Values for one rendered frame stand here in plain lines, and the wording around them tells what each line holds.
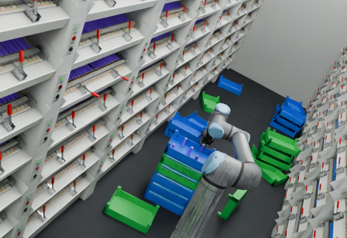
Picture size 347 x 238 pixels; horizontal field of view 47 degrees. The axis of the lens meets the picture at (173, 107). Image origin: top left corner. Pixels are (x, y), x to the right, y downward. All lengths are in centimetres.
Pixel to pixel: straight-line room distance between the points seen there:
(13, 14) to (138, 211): 178
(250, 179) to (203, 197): 21
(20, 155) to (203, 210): 78
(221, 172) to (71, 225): 110
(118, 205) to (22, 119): 134
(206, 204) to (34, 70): 89
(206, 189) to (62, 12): 91
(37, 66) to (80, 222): 131
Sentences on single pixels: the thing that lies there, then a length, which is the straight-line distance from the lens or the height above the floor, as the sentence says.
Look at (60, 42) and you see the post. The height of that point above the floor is 125.
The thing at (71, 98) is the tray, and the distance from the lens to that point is 169.
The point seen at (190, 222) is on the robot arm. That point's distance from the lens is 180.
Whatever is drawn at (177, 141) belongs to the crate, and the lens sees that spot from 274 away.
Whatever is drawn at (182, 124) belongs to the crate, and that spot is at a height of 8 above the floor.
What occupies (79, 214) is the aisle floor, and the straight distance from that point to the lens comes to 256.
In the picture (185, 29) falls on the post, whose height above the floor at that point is 107.
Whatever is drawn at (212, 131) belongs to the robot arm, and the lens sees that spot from 225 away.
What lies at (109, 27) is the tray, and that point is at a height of 120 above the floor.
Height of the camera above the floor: 182
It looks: 27 degrees down
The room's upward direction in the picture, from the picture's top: 24 degrees clockwise
